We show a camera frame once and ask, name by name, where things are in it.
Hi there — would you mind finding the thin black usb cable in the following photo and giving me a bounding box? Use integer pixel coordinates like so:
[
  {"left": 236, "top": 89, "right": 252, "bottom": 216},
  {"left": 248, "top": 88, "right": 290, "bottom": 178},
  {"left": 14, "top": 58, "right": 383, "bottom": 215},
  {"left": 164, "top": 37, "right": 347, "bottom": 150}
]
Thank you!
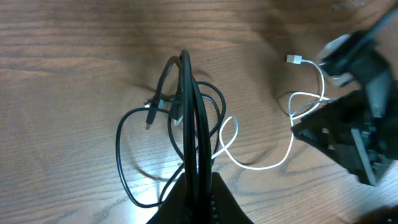
[{"left": 115, "top": 80, "right": 227, "bottom": 209}]

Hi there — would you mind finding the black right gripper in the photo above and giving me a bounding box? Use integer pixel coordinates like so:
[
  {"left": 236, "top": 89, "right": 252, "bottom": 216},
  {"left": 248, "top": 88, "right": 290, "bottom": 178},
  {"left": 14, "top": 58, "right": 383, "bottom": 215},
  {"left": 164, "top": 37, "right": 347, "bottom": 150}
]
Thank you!
[{"left": 292, "top": 69, "right": 397, "bottom": 186}]

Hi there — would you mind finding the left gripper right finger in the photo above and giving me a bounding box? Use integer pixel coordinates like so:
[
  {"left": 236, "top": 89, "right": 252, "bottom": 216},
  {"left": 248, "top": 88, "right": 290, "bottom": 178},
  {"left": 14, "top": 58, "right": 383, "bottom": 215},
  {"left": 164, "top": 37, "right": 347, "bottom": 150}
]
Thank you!
[{"left": 211, "top": 172, "right": 253, "bottom": 224}]

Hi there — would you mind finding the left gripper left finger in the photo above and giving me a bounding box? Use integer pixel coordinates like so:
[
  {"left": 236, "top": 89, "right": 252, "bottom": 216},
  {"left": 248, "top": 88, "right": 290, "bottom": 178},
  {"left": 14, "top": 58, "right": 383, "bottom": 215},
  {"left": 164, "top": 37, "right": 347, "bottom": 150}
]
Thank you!
[{"left": 147, "top": 173, "right": 186, "bottom": 224}]

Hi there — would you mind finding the thick black usb cable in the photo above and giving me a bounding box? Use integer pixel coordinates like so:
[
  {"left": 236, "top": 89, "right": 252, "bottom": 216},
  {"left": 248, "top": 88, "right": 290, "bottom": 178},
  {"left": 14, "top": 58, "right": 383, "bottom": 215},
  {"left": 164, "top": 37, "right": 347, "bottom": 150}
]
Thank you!
[{"left": 144, "top": 49, "right": 214, "bottom": 224}]

